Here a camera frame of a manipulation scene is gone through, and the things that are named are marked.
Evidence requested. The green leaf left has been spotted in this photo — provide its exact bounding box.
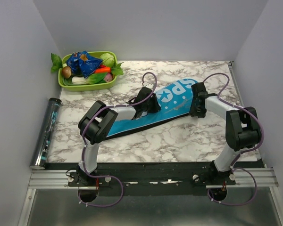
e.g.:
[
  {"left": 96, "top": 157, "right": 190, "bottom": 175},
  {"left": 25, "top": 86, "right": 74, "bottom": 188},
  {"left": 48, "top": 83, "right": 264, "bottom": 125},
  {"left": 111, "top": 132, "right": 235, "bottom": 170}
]
[{"left": 50, "top": 53, "right": 62, "bottom": 73}]

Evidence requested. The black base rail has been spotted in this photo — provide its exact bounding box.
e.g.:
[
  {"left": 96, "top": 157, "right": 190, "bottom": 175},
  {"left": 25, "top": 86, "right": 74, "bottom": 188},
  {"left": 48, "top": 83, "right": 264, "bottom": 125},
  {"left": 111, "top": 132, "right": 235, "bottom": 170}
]
[{"left": 28, "top": 161, "right": 279, "bottom": 197}]

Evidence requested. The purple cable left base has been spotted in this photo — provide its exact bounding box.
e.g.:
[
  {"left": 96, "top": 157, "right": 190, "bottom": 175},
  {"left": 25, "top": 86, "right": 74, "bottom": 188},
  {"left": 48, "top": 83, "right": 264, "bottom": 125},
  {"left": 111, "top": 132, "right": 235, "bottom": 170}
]
[{"left": 78, "top": 174, "right": 125, "bottom": 208}]

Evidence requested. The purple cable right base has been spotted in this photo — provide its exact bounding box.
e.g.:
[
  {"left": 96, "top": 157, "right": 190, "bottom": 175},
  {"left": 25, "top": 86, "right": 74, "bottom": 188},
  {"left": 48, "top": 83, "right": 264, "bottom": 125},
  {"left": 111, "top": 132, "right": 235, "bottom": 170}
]
[{"left": 207, "top": 167, "right": 258, "bottom": 207}]

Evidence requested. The blue racket cover bag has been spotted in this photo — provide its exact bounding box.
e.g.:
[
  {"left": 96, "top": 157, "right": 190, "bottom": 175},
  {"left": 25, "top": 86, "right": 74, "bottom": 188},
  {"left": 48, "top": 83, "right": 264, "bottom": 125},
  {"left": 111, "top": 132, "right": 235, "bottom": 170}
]
[{"left": 106, "top": 78, "right": 197, "bottom": 140}]

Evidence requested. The green cabbage toy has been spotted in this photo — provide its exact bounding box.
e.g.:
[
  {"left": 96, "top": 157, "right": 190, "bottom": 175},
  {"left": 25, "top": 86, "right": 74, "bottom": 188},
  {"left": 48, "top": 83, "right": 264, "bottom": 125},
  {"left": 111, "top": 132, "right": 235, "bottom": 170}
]
[{"left": 100, "top": 53, "right": 115, "bottom": 67}]

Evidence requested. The green plastic basket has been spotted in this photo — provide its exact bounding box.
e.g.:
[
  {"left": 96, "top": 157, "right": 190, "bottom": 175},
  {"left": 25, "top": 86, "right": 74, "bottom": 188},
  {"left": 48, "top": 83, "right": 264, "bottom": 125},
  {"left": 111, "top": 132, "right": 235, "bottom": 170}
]
[{"left": 58, "top": 51, "right": 118, "bottom": 91}]

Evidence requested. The purple cable base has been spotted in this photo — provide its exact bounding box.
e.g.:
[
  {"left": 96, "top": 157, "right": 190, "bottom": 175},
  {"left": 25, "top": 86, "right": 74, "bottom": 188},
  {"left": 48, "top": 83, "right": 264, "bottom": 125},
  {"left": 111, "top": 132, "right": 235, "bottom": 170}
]
[
  {"left": 78, "top": 174, "right": 125, "bottom": 208},
  {"left": 207, "top": 167, "right": 258, "bottom": 207}
]

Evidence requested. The green leaf right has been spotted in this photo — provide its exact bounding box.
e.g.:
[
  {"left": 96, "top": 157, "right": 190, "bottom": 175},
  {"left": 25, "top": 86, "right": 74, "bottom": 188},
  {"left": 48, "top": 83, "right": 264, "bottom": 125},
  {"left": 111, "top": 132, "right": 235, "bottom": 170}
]
[{"left": 111, "top": 62, "right": 124, "bottom": 76}]

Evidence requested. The orange carrot toy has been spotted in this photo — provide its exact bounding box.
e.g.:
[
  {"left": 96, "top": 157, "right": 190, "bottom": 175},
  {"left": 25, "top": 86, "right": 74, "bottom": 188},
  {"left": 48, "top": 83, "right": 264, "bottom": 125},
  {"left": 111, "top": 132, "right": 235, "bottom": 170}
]
[{"left": 94, "top": 66, "right": 111, "bottom": 73}]

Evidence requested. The blue snack bag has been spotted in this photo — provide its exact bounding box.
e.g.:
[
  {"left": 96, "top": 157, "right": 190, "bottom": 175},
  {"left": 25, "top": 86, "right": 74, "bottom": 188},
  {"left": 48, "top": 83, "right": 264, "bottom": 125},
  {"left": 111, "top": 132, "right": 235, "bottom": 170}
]
[{"left": 66, "top": 51, "right": 102, "bottom": 78}]

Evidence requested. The black shuttlecock tube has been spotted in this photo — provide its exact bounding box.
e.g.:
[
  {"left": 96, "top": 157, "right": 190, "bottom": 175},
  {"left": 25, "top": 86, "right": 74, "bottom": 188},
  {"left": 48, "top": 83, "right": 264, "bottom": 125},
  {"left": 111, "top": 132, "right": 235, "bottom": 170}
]
[{"left": 30, "top": 97, "right": 62, "bottom": 170}]

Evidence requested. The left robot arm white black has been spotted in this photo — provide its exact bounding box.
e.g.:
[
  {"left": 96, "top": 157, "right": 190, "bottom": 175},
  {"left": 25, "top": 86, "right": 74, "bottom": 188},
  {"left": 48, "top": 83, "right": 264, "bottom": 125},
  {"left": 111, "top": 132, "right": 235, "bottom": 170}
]
[{"left": 75, "top": 87, "right": 161, "bottom": 186}]

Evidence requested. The green leaf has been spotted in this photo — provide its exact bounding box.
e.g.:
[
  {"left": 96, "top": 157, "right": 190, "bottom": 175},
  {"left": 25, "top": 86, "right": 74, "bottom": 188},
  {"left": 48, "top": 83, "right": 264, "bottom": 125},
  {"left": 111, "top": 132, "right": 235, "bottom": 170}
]
[
  {"left": 50, "top": 53, "right": 62, "bottom": 73},
  {"left": 111, "top": 62, "right": 124, "bottom": 76}
]

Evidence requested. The green leafy vegetable toy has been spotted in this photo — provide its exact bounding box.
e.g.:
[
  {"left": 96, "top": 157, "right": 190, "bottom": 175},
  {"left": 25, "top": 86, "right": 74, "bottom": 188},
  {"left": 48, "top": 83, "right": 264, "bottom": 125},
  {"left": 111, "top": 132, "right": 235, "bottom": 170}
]
[{"left": 85, "top": 73, "right": 108, "bottom": 85}]

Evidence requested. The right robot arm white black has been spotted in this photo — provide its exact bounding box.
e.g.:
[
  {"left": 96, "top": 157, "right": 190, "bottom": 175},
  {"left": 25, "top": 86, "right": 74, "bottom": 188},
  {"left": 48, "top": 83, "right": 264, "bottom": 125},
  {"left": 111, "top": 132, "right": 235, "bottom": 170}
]
[{"left": 189, "top": 82, "right": 264, "bottom": 185}]

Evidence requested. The pink onion toy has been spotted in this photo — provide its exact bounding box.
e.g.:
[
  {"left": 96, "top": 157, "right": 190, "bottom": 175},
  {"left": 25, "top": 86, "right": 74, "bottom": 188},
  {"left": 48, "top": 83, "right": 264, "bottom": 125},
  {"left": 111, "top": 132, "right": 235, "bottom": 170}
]
[{"left": 103, "top": 73, "right": 113, "bottom": 83}]

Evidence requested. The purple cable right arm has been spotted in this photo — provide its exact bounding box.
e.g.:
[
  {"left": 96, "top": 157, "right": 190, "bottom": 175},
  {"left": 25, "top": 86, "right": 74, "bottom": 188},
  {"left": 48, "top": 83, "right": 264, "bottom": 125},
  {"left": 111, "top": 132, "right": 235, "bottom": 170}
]
[{"left": 201, "top": 73, "right": 265, "bottom": 169}]

